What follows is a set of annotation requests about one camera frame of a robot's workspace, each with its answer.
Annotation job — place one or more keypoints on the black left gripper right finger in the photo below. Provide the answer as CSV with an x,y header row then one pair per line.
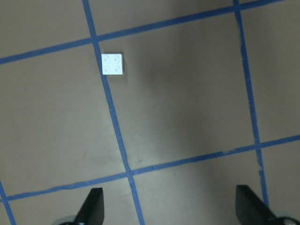
x,y
250,209

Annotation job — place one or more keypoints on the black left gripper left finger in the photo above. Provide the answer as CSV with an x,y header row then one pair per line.
x,y
92,210

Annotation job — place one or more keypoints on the white block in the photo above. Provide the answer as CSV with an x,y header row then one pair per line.
x,y
112,63

